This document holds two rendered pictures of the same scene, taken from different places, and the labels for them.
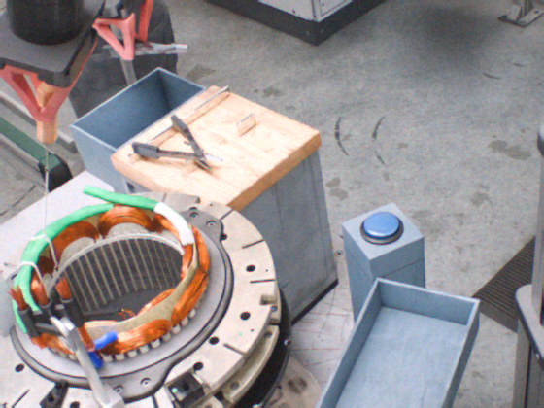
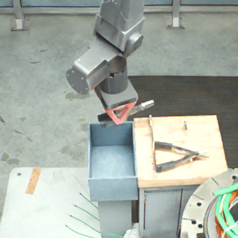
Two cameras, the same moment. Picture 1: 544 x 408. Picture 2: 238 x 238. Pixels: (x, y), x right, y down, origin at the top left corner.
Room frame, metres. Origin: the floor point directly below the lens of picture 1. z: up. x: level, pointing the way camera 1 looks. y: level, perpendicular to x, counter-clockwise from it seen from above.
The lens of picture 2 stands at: (0.50, 0.76, 1.96)
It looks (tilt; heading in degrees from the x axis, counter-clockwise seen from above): 48 degrees down; 308
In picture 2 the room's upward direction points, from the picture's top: 1 degrees counter-clockwise
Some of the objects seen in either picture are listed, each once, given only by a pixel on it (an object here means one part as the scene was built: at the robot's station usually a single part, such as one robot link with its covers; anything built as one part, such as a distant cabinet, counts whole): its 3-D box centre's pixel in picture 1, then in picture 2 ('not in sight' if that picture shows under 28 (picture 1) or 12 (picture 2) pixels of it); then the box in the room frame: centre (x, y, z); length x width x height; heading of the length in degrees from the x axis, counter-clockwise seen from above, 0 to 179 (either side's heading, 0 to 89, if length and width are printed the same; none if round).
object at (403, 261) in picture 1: (388, 302); not in sight; (0.71, -0.12, 0.91); 0.07 x 0.07 x 0.25; 16
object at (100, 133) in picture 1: (161, 184); (114, 186); (1.01, 0.16, 0.92); 0.17 x 0.11 x 0.28; 129
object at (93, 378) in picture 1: (91, 363); not in sight; (0.49, 0.18, 1.15); 0.03 x 0.02 x 0.12; 35
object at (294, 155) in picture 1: (215, 151); (179, 149); (0.89, 0.06, 1.05); 0.20 x 0.19 x 0.02; 39
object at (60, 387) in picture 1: (55, 391); not in sight; (0.51, 0.23, 1.10); 0.03 x 0.02 x 0.01; 153
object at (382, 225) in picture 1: (381, 224); not in sight; (0.71, -0.12, 1.04); 0.04 x 0.04 x 0.01
